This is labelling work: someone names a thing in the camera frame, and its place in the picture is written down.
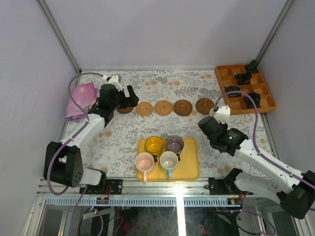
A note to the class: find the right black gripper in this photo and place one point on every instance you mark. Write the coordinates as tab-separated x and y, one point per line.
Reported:
224	125

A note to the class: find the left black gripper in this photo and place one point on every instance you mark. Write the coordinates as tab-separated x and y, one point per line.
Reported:
125	97

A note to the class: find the dark wooden coaster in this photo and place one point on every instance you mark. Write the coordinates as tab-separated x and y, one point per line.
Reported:
125	110

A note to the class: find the woven rattan coaster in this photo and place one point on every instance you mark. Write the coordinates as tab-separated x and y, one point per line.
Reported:
144	109
163	107

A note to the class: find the brown wooden coaster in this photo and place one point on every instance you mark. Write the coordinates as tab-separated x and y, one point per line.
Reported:
183	107
204	105

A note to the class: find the yellow glass cup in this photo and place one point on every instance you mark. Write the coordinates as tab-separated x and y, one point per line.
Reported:
154	145

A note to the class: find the purple mug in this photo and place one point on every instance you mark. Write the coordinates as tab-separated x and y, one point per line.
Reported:
175	144

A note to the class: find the blue handled white mug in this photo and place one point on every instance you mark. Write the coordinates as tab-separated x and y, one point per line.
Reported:
169	162

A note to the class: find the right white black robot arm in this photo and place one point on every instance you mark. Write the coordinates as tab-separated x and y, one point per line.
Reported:
292	189

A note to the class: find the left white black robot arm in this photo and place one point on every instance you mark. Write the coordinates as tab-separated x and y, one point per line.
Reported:
63	160

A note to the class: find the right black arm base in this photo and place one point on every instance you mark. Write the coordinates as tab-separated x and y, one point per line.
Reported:
226	185

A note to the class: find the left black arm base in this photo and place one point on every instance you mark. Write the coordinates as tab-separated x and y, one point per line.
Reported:
105	184

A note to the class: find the pink purple folded cloth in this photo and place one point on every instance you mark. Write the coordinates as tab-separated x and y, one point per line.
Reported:
85	96

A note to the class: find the yellow plastic tray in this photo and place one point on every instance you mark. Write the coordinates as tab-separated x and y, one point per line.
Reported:
188	167

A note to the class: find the black wrapped item bottom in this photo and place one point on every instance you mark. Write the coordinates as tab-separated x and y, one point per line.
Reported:
251	99

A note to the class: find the black green wrapped item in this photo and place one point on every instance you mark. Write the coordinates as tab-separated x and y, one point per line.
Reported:
233	88

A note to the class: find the pink mug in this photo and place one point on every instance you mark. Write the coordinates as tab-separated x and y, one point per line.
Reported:
145	163

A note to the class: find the orange compartment tray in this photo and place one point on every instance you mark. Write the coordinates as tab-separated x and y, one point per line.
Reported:
225	77

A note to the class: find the black wrapped item top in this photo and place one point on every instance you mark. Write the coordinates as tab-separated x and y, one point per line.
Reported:
252	67

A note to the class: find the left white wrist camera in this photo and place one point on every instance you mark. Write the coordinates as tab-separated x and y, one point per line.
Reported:
113	80

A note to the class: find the aluminium front rail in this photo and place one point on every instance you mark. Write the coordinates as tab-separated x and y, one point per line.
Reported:
132	187

